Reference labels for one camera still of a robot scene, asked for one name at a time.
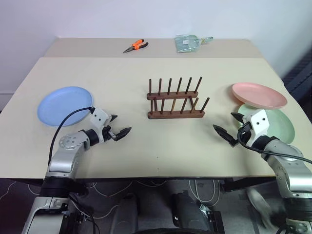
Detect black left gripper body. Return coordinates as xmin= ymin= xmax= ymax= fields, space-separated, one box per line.
xmin=100 ymin=125 xmax=116 ymax=143

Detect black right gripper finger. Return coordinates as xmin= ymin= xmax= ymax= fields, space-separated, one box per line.
xmin=212 ymin=124 xmax=239 ymax=147
xmin=231 ymin=112 xmax=245 ymax=124

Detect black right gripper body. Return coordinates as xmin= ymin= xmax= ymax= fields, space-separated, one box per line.
xmin=236 ymin=121 xmax=253 ymax=145

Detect wooden dish rack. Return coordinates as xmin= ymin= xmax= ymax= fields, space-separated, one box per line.
xmin=146 ymin=76 xmax=211 ymax=120

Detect pink red plate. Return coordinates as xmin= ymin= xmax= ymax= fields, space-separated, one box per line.
xmin=231 ymin=82 xmax=288 ymax=110

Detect light green plate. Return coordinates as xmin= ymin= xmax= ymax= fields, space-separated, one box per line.
xmin=237 ymin=103 xmax=295 ymax=145

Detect blue plate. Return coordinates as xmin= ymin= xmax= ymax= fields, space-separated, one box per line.
xmin=37 ymin=86 xmax=94 ymax=127

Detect blurred grey object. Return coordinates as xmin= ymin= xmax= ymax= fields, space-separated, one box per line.
xmin=245 ymin=187 xmax=273 ymax=229

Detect dark rounded robot part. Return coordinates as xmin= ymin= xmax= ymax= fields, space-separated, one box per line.
xmin=170 ymin=191 xmax=225 ymax=234

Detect green dustpan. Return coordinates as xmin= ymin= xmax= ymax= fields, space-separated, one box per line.
xmin=174 ymin=34 xmax=214 ymax=54

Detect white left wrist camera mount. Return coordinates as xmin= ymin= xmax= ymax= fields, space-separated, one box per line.
xmin=89 ymin=108 xmax=110 ymax=134

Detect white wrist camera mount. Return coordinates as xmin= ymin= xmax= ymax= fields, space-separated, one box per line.
xmin=242 ymin=109 xmax=269 ymax=145
xmin=89 ymin=108 xmax=110 ymax=134

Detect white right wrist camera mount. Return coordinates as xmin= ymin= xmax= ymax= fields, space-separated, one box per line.
xmin=242 ymin=109 xmax=269 ymax=145

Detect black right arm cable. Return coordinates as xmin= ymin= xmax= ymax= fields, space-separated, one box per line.
xmin=237 ymin=126 xmax=312 ymax=164

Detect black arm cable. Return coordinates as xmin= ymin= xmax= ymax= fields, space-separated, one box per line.
xmin=237 ymin=126 xmax=312 ymax=164
xmin=48 ymin=106 xmax=95 ymax=169

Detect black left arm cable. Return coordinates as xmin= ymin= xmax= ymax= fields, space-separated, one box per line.
xmin=48 ymin=106 xmax=95 ymax=169

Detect black table frame bar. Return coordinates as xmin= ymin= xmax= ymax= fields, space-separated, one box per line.
xmin=221 ymin=175 xmax=277 ymax=193

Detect thin white floor cable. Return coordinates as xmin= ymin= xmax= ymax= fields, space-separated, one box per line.
xmin=84 ymin=180 xmax=134 ymax=220

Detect orange handled pliers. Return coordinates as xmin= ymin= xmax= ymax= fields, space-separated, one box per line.
xmin=122 ymin=39 xmax=149 ymax=54

